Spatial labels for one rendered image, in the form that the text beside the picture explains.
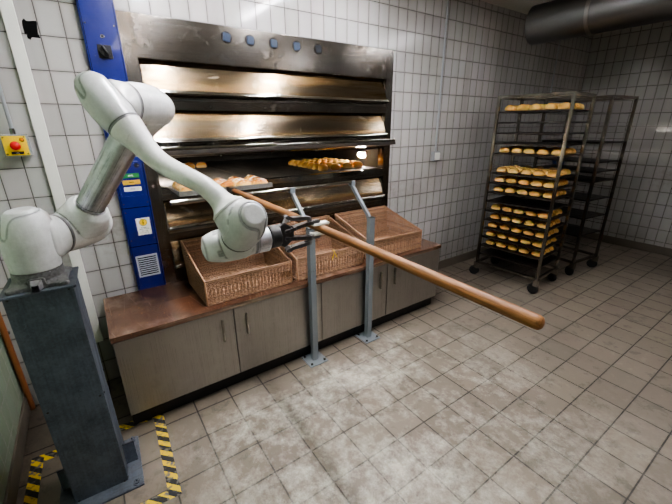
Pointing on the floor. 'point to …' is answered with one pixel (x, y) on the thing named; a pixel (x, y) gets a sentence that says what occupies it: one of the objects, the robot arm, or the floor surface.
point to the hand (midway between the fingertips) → (319, 228)
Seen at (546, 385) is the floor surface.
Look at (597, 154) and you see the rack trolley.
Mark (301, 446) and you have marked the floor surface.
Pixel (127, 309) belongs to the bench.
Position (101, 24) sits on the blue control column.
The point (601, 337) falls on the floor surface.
